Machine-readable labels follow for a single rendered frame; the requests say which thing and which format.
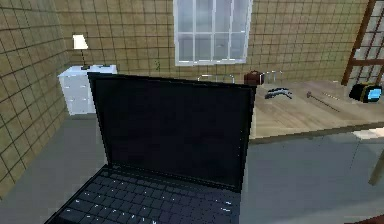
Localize white chest of drawers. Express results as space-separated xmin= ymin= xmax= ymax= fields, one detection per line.
xmin=57 ymin=64 xmax=118 ymax=116

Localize wooden table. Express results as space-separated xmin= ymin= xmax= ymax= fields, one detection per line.
xmin=248 ymin=78 xmax=384 ymax=187

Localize brown framed window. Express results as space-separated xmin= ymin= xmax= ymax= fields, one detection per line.
xmin=340 ymin=0 xmax=384 ymax=88

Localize black and blue box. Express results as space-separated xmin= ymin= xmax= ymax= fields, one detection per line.
xmin=348 ymin=82 xmax=383 ymax=104

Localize dark grey pliers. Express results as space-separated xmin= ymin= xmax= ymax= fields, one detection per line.
xmin=264 ymin=87 xmax=294 ymax=101

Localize white shade table lamp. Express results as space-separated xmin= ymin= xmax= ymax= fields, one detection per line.
xmin=72 ymin=34 xmax=91 ymax=71

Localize black laptop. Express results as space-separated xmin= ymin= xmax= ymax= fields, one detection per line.
xmin=44 ymin=72 xmax=258 ymax=224

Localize thin pale pencil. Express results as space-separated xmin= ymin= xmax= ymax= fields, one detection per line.
xmin=321 ymin=91 xmax=340 ymax=101

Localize grey hammer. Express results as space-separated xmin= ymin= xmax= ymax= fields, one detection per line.
xmin=306 ymin=90 xmax=341 ymax=113

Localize grey metal chair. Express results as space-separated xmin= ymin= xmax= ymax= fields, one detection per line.
xmin=263 ymin=69 xmax=284 ymax=86
xmin=196 ymin=74 xmax=236 ymax=84

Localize white framed window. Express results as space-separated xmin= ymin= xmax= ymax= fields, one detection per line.
xmin=172 ymin=0 xmax=254 ymax=67

